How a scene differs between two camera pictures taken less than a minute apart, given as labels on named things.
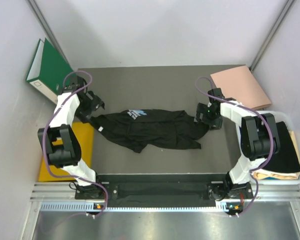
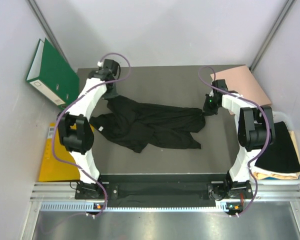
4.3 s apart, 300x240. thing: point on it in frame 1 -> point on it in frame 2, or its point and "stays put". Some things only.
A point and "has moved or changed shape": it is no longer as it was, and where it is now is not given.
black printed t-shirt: [145, 129] has moved or changed shape
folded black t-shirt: [287, 160] stays put
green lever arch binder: [49, 71] stays put
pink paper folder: [239, 83] stays put
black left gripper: [95, 103] -> [112, 94]
